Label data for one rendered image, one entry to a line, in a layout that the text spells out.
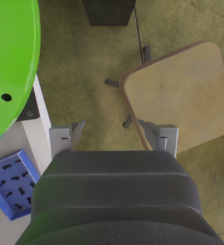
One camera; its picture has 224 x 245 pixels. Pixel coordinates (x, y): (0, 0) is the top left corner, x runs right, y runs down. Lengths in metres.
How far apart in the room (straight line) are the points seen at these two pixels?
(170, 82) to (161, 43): 0.68
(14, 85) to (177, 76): 0.55
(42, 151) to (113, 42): 1.00
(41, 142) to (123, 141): 1.01
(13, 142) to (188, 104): 0.56
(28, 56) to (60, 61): 1.10
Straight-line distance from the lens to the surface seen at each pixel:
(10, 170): 0.42
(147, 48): 1.21
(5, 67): 0.19
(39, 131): 0.36
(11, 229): 0.52
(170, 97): 0.65
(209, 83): 0.71
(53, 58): 1.29
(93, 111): 1.26
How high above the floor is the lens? 1.23
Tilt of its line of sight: 75 degrees down
